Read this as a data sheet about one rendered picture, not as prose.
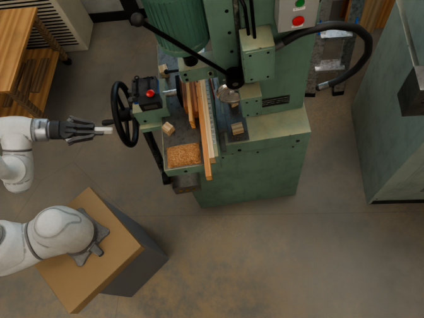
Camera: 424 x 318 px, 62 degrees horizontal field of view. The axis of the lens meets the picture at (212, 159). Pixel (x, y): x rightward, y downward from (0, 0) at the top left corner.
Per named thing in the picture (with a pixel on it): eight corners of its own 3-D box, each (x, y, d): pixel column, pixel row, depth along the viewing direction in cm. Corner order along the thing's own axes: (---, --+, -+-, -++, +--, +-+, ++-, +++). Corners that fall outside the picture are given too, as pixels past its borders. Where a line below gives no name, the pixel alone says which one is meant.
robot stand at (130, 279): (130, 297, 201) (81, 291, 147) (100, 259, 213) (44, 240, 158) (170, 259, 207) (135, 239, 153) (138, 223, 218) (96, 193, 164)
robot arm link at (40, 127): (32, 113, 136) (48, 113, 137) (37, 125, 144) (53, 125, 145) (29, 134, 132) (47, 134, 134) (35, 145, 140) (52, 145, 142)
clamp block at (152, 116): (139, 95, 149) (131, 82, 141) (170, 89, 148) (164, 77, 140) (139, 125, 143) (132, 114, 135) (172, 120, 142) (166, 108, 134)
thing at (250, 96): (239, 97, 132) (236, 77, 121) (258, 93, 131) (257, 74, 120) (243, 118, 128) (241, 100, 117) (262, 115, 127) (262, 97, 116)
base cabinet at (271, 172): (194, 143, 235) (166, 79, 171) (281, 129, 231) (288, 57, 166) (200, 209, 217) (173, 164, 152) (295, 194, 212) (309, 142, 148)
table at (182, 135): (139, 57, 161) (135, 48, 156) (206, 45, 159) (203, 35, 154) (144, 181, 136) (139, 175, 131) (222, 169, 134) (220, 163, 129)
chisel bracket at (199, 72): (182, 70, 137) (176, 56, 129) (217, 64, 136) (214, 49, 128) (183, 86, 134) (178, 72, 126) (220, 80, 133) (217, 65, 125)
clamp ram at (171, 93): (165, 91, 144) (159, 77, 136) (183, 88, 143) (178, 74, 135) (166, 110, 140) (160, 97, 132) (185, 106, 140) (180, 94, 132)
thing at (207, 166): (192, 45, 152) (190, 39, 149) (196, 45, 152) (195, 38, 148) (207, 180, 127) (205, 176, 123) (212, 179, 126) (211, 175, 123)
